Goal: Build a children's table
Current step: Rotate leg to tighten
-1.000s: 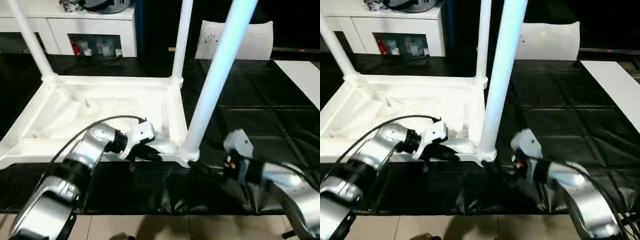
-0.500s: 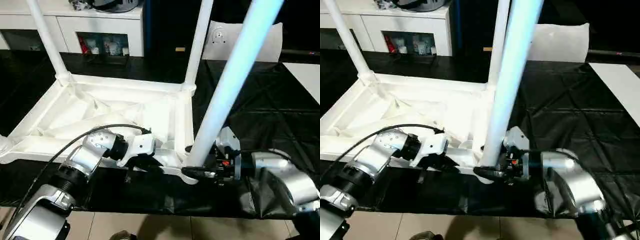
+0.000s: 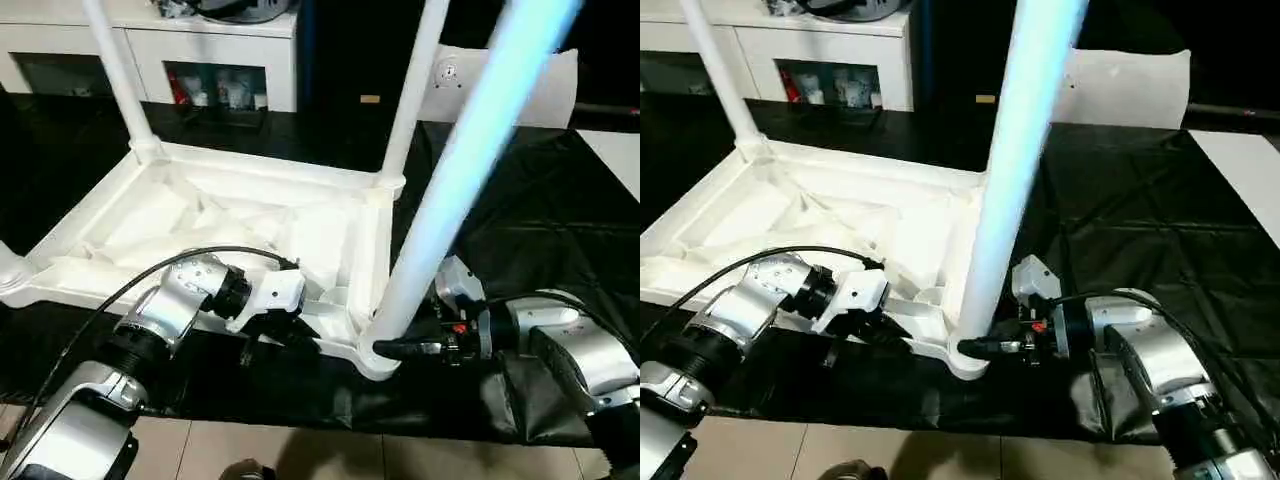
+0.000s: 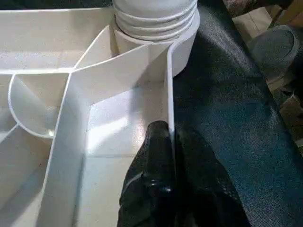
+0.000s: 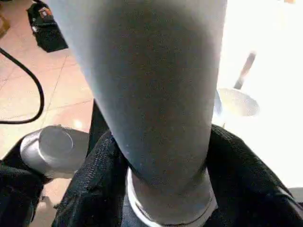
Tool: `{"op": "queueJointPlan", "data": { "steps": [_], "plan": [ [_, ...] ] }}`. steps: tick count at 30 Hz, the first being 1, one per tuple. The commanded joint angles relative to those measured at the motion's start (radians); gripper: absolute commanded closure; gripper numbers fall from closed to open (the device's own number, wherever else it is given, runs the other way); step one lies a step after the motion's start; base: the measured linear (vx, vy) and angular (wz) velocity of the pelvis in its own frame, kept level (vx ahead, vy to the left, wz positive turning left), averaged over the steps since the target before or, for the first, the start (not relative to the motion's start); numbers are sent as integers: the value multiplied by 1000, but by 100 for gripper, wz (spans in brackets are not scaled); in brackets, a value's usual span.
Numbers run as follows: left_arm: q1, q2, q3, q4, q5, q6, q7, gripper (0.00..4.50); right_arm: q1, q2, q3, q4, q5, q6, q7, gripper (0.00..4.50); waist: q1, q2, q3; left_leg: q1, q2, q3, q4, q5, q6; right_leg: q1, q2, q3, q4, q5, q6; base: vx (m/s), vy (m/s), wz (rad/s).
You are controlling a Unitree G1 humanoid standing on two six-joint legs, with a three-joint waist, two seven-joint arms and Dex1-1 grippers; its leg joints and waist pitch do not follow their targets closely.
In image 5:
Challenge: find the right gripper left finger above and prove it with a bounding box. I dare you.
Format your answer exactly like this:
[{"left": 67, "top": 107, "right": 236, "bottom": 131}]
[{"left": 52, "top": 131, "right": 130, "bottom": 227}]

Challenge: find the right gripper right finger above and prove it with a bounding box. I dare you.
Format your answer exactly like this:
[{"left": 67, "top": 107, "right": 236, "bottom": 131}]
[{"left": 205, "top": 124, "right": 303, "bottom": 227}]

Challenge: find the white plastic table leg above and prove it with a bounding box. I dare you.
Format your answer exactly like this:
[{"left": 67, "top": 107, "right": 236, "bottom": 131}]
[{"left": 46, "top": 0, "right": 228, "bottom": 225}]

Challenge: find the white plastic table top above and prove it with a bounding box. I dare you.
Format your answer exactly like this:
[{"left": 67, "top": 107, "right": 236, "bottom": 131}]
[{"left": 126, "top": 0, "right": 303, "bottom": 227}]

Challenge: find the black floor bag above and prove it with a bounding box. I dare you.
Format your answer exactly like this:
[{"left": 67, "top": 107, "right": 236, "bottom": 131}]
[{"left": 26, "top": 0, "right": 70, "bottom": 53}]

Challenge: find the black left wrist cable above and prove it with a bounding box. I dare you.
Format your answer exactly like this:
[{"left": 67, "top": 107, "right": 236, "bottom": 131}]
[{"left": 0, "top": 47, "right": 46, "bottom": 125}]

